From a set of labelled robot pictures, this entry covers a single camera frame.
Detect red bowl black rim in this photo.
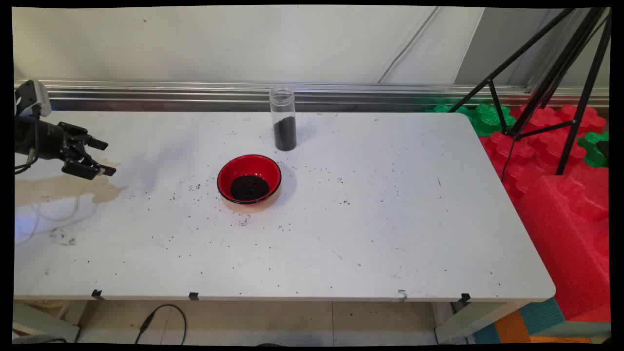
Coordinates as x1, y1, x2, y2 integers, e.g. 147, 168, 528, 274
216, 155, 282, 204

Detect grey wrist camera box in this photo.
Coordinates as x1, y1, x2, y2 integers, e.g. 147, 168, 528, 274
16, 80, 52, 118

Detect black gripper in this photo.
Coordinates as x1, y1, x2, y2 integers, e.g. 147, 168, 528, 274
15, 117, 117, 180

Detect black tripod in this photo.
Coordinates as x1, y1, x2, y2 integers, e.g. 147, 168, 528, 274
446, 7, 612, 183

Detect white table leg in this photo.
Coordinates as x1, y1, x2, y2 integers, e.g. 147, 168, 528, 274
434, 300, 525, 344
13, 302, 81, 343

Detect thin black floor cable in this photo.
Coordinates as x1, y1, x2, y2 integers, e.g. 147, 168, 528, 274
134, 305, 187, 345

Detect teal and orange foam mat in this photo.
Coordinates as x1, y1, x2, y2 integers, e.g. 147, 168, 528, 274
473, 297, 610, 344

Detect black grains pile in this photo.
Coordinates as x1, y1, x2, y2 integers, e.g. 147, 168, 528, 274
230, 175, 270, 201

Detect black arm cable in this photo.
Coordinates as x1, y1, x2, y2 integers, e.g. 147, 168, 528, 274
15, 110, 42, 175

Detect clear plastic jar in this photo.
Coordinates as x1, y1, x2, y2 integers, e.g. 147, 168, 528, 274
270, 87, 297, 152

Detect aluminium wall rail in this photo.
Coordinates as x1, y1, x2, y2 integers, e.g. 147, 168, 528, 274
15, 79, 610, 108

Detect white wall conduit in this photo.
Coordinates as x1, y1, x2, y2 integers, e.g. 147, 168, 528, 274
378, 7, 439, 83

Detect green foam puzzle tile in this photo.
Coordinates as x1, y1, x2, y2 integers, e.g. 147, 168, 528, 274
427, 102, 516, 137
578, 131, 610, 168

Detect red foam puzzle tiles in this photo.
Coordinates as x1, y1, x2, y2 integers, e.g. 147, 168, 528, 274
480, 103, 607, 200

